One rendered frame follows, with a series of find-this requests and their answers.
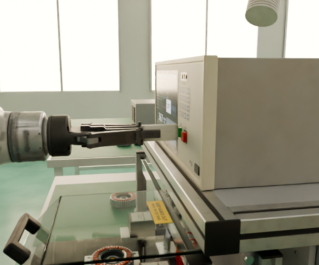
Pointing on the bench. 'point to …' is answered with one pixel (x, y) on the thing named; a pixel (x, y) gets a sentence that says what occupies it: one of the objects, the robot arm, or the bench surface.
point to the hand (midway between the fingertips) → (159, 132)
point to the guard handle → (17, 251)
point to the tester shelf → (249, 211)
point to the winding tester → (255, 120)
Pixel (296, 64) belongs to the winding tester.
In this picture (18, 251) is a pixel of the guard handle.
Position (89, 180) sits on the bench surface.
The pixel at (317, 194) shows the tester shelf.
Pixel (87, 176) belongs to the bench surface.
